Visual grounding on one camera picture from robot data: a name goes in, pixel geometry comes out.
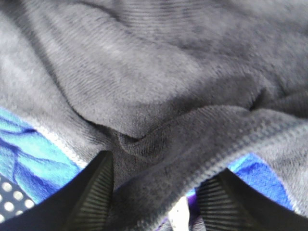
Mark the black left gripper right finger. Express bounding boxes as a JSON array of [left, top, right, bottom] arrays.
[[196, 169, 308, 231]]

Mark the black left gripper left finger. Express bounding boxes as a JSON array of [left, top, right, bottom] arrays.
[[0, 151, 114, 231]]

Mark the dark grey towel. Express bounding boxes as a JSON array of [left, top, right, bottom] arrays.
[[0, 0, 308, 231]]

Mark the blue towel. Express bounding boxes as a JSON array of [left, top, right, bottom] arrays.
[[0, 108, 82, 204]]

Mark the grey perforated plastic basket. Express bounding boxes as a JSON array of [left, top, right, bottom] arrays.
[[0, 174, 35, 223]]

